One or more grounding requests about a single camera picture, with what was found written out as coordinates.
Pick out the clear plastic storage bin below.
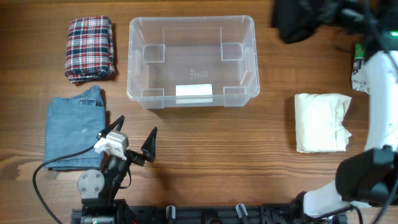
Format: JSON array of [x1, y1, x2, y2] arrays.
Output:
[[126, 15, 261, 109]]

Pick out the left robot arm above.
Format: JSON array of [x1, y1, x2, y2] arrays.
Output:
[[71, 116, 157, 224]]

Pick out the black garment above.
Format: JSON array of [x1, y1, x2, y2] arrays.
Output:
[[271, 0, 333, 44]]

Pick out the blue denim jeans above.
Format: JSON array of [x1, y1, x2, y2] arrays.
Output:
[[44, 85, 106, 162]]

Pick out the cream cloth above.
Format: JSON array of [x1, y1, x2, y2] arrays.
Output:
[[294, 93, 351, 153]]

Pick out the red plaid folded cloth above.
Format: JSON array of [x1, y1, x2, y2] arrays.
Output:
[[65, 16, 116, 84]]

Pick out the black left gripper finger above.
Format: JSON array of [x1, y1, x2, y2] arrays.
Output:
[[96, 115, 125, 139], [141, 127, 157, 162]]

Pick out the white printed t-shirt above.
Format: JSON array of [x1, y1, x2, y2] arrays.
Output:
[[351, 44, 369, 94]]

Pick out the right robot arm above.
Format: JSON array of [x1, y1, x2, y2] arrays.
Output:
[[274, 1, 397, 222]]

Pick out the left black camera cable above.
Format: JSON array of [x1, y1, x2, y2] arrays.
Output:
[[32, 144, 96, 224]]

